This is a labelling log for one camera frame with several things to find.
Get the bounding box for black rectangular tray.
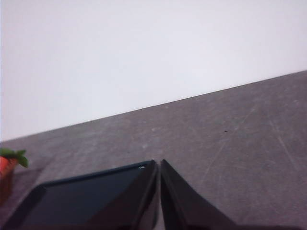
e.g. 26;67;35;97
0;161;154;230

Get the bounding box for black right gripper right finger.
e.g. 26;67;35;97
160;159;240;230

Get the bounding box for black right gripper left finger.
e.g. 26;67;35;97
81;160;159;230

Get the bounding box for orange toy carrot green leaves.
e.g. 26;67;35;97
0;148;29;176

